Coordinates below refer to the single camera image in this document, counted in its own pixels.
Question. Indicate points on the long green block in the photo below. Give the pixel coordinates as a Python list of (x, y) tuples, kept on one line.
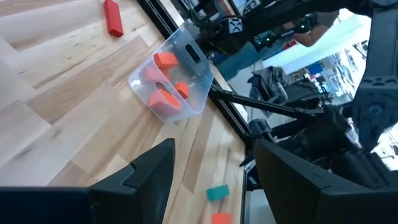
[(217, 193)]

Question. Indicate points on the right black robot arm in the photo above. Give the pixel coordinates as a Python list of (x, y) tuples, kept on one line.
[(379, 77)]

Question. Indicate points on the clear plastic bin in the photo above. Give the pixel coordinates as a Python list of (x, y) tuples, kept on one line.
[(203, 81)]

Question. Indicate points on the long orange block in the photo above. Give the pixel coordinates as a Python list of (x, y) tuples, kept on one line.
[(163, 102)]

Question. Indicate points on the chair with grey jacket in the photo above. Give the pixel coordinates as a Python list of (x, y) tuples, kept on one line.
[(270, 81)]

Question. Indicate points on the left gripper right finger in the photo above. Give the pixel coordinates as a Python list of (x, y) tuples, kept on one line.
[(295, 193)]

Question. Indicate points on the person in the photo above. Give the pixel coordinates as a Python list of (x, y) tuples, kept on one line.
[(311, 36)]

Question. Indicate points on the small orange cube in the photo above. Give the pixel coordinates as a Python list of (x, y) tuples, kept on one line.
[(221, 218), (182, 89)]

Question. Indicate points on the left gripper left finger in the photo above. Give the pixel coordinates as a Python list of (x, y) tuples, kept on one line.
[(146, 196)]

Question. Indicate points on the medium red block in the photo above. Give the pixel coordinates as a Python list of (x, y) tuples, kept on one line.
[(113, 18)]

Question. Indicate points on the black aluminium table frame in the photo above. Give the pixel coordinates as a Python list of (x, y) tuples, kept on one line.
[(264, 103)]

